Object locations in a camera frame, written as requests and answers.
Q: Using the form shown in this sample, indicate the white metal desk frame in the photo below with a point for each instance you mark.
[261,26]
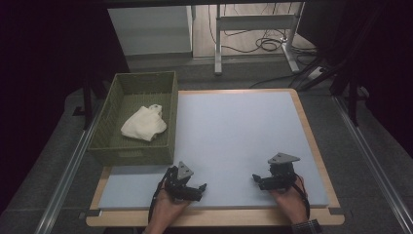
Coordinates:
[253,22]

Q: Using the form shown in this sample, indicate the green woven basket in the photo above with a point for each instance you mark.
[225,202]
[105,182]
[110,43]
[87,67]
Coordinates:
[130,85]

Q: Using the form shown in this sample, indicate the black metal stand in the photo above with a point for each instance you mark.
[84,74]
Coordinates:
[353,97]
[87,104]

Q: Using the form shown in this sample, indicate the person's left hand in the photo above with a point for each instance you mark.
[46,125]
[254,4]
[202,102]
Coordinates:
[167,208]

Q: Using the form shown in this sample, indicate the aluminium floor rail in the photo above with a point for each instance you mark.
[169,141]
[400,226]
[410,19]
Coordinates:
[373,162]
[65,178]

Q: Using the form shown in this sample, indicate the light blue table mat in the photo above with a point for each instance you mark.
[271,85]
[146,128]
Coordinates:
[233,130]

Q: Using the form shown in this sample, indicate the person's right hand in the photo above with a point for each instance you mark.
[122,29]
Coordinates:
[290,203]

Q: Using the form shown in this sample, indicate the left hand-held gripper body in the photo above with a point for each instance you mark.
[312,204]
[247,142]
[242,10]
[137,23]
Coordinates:
[181,182]

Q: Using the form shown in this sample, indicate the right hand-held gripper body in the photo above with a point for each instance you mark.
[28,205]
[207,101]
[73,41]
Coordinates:
[281,172]

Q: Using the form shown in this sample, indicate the white cabinet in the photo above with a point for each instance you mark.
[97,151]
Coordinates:
[149,29]

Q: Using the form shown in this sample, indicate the white power strip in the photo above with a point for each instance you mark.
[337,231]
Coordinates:
[314,74]

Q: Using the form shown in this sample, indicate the cream printed cloth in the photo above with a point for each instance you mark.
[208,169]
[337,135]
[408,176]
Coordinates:
[142,125]

